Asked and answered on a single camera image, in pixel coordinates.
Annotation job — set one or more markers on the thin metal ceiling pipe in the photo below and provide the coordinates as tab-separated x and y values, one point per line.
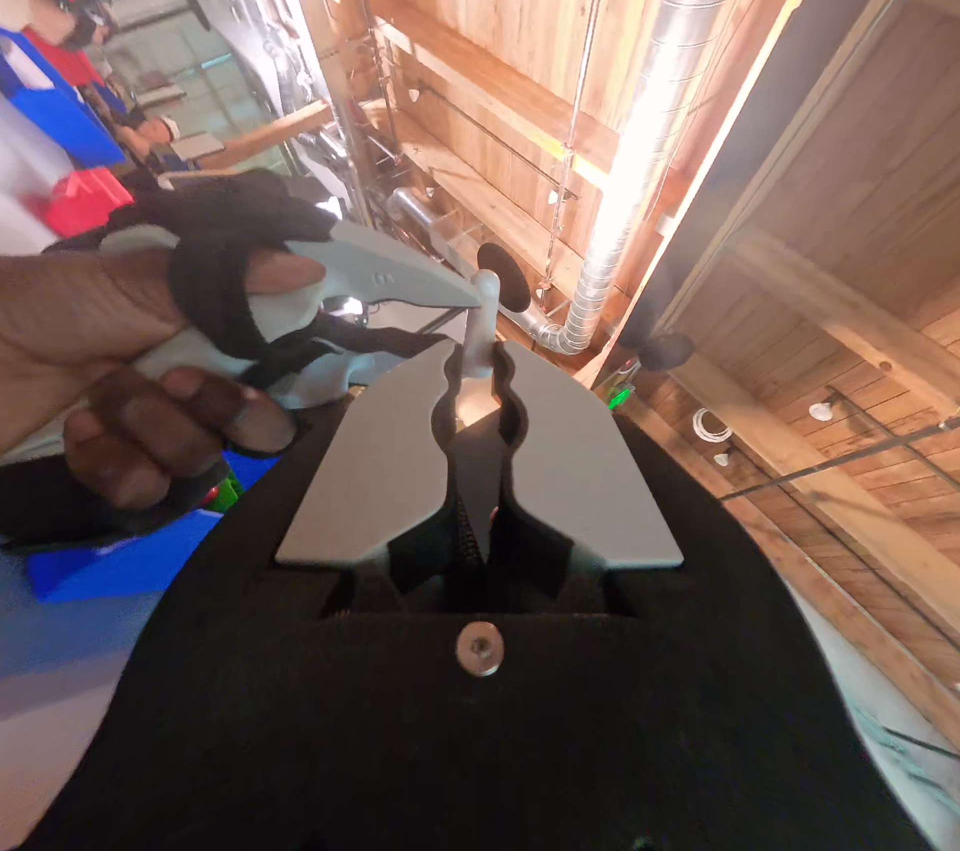
592	3

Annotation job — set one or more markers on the silver air duct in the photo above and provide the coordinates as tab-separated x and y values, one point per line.
675	78

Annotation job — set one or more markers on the blue bin with tag sticker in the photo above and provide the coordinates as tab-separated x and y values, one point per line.
112	558

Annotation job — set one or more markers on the black ceiling speaker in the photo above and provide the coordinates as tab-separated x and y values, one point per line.
664	350

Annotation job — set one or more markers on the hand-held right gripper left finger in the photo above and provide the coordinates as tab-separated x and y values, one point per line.
360	491

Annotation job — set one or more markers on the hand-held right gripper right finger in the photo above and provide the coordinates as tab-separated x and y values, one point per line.
592	491

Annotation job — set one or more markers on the red plastic bin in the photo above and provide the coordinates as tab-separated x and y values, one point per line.
82	198

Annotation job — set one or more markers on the black floor lamp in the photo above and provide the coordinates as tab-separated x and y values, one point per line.
193	3
504	277

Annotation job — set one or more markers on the white track spotlight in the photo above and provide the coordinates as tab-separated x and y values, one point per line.
821	410
721	459

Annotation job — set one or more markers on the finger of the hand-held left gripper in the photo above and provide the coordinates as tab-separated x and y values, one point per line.
375	266
330	378

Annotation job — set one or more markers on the green exit sign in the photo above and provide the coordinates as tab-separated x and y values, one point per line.
619	397

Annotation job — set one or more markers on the small blue plastic bin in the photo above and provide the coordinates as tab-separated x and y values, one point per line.
52	108

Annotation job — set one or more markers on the person's left hand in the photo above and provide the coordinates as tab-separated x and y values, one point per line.
75	318

